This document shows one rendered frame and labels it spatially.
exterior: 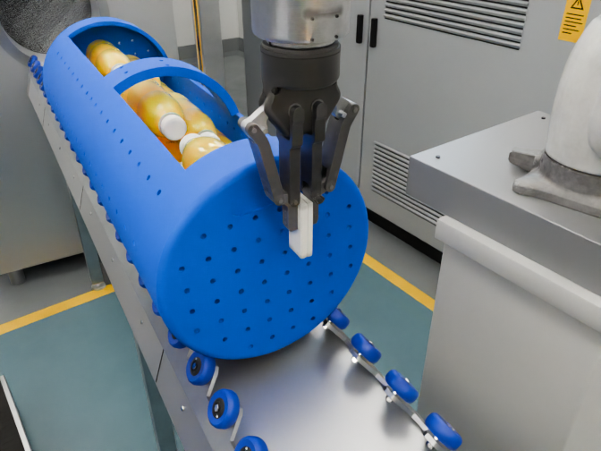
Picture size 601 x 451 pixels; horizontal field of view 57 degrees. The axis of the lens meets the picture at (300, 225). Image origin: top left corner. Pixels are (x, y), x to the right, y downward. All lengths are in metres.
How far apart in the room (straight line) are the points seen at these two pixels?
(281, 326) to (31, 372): 1.61
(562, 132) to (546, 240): 0.16
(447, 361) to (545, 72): 1.18
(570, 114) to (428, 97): 1.51
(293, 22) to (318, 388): 0.46
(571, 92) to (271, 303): 0.51
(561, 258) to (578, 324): 0.10
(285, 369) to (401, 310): 1.58
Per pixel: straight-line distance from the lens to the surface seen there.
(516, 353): 1.00
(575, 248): 0.86
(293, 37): 0.49
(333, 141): 0.58
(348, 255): 0.72
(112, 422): 1.99
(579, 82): 0.87
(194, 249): 0.60
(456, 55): 2.23
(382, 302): 2.35
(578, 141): 0.88
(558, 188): 0.91
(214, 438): 0.71
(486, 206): 0.92
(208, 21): 1.65
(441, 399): 1.20
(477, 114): 2.21
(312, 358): 0.78
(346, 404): 0.73
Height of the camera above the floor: 1.48
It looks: 32 degrees down
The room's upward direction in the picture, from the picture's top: straight up
